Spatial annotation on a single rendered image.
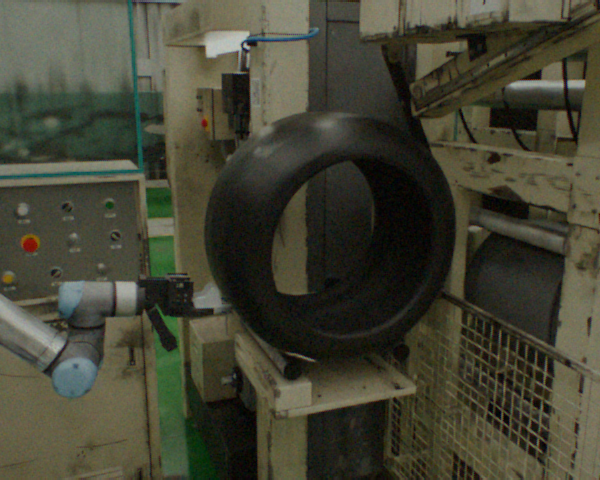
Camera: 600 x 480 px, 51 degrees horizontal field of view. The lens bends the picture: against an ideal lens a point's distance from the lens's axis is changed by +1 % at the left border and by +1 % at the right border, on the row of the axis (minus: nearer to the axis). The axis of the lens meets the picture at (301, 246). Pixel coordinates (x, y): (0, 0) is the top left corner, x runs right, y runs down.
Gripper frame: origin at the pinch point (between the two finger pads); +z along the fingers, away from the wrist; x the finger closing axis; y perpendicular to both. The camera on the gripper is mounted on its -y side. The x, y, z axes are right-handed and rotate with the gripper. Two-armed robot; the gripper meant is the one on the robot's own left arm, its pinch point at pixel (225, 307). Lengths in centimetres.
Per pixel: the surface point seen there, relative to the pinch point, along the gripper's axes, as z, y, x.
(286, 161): 6.7, 35.2, -10.8
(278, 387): 11.6, -16.1, -8.7
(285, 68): 18, 56, 28
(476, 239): 102, 9, 46
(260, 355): 12.9, -15.9, 9.2
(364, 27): 36, 68, 23
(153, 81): 111, 66, 918
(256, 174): 1.3, 31.8, -8.5
